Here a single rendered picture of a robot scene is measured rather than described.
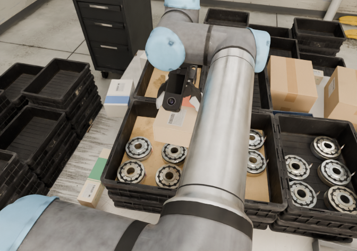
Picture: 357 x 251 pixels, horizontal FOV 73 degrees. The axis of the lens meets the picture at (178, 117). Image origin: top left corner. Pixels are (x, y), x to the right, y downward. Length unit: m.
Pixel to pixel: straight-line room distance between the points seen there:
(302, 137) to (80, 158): 0.99
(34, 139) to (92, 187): 0.88
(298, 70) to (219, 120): 1.17
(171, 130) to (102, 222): 0.47
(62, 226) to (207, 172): 0.14
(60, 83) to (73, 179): 0.99
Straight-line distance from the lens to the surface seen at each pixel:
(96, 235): 0.23
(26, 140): 1.86
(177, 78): 0.62
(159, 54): 0.45
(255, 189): 0.95
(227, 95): 0.33
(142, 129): 1.07
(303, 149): 1.12
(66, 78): 2.02
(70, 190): 1.14
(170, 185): 0.88
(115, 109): 1.27
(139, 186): 0.81
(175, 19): 0.49
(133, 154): 0.96
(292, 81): 1.36
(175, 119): 0.70
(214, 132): 0.29
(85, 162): 1.19
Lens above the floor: 1.66
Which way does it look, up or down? 49 degrees down
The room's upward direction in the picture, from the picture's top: straight up
